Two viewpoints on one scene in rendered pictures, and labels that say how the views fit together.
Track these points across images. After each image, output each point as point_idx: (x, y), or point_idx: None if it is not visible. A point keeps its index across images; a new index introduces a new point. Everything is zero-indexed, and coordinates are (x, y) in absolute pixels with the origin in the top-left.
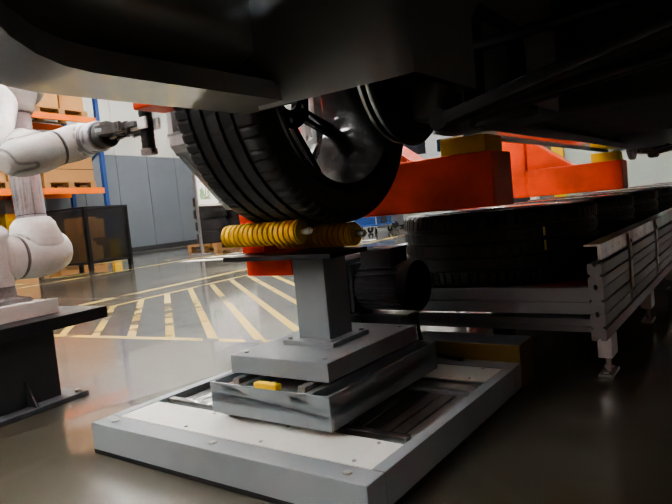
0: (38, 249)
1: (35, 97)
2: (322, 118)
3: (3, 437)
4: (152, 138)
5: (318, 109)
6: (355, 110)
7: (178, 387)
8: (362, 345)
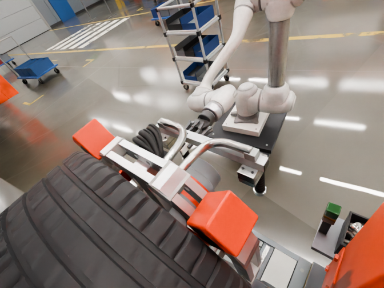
0: (264, 106)
1: (288, 8)
2: (248, 277)
3: (219, 163)
4: (182, 155)
5: (241, 271)
6: None
7: (271, 203)
8: None
